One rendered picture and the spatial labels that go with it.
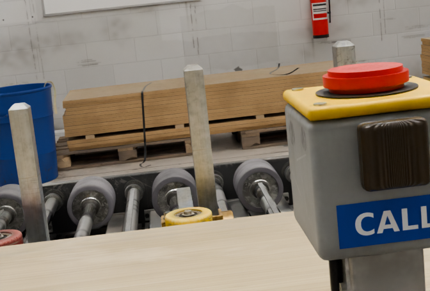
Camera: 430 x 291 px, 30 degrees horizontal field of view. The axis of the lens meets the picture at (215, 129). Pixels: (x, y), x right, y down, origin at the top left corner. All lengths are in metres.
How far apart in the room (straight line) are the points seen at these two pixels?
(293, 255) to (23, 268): 0.40
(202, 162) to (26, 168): 0.32
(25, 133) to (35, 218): 0.16
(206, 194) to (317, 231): 1.14
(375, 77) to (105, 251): 0.91
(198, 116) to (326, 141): 1.12
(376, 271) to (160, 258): 0.81
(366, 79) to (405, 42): 7.53
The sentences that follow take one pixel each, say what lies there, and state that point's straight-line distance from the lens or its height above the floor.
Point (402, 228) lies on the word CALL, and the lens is 0.37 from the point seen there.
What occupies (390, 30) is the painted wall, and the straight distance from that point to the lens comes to 7.84.
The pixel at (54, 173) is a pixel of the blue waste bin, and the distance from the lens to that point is 6.10.
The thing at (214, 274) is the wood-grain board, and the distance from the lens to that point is 1.09.
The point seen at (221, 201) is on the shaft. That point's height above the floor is 0.82.
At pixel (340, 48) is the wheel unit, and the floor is 1.14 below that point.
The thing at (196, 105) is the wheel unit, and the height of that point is 1.07.
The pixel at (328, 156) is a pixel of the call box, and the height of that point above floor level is 1.20.
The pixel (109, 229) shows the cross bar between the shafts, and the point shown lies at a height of 0.74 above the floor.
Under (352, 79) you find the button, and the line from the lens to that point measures 0.37.
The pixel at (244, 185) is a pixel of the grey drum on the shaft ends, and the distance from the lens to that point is 1.88.
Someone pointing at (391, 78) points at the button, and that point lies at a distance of 0.37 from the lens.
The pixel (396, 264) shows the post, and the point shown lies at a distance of 0.39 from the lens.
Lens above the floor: 1.28
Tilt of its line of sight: 10 degrees down
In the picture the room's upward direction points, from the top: 6 degrees counter-clockwise
